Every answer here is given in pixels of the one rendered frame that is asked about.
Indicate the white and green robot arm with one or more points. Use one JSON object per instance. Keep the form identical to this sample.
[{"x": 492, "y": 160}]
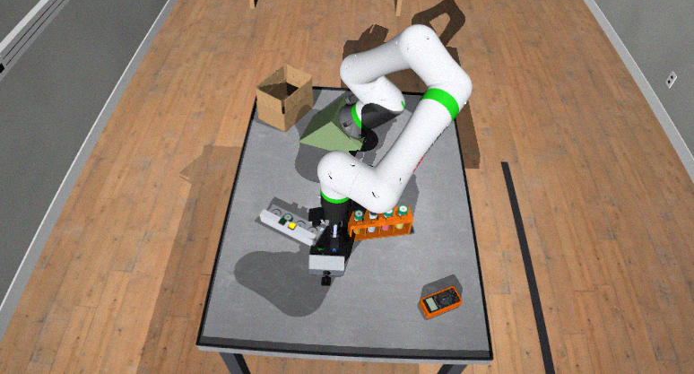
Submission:
[{"x": 344, "y": 178}]

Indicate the orange digital multimeter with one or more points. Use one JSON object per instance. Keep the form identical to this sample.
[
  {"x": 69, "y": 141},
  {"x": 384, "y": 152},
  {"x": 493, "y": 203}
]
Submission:
[{"x": 440, "y": 302}]

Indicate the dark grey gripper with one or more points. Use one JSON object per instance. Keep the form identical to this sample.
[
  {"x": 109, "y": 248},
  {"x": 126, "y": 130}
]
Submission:
[{"x": 334, "y": 220}]

